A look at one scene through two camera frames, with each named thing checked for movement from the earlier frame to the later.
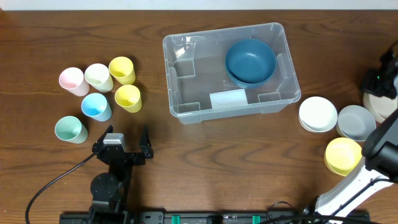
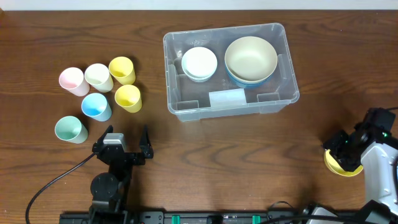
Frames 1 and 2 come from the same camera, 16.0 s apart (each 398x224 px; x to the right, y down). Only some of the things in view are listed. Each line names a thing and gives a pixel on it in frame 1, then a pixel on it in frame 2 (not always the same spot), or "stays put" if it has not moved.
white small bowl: (317, 114) to (199, 62)
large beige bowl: (382, 107) to (250, 59)
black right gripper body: (374, 84) to (337, 149)
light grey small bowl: (355, 122) to (196, 79)
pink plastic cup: (73, 79) stays put
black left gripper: (130, 154) stays put
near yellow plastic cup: (128, 97) stays put
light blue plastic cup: (95, 105) stays put
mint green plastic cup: (70, 129) stays put
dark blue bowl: (250, 86) stays put
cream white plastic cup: (98, 76) stays put
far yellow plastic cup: (122, 70) stays put
